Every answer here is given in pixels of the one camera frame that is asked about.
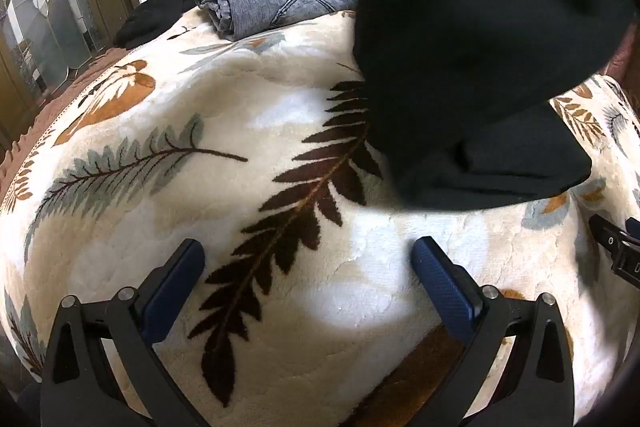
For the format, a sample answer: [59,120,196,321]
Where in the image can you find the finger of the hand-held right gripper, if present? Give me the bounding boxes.
[589,214,640,289]

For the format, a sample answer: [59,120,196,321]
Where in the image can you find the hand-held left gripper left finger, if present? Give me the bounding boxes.
[40,238,211,427]

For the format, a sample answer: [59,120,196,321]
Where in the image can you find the black pants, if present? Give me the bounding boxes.
[352,0,638,212]

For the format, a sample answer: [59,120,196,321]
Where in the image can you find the leaf print fleece blanket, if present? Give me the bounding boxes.
[0,9,640,427]

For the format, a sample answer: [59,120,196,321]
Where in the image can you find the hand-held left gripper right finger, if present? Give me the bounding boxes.
[411,236,576,427]

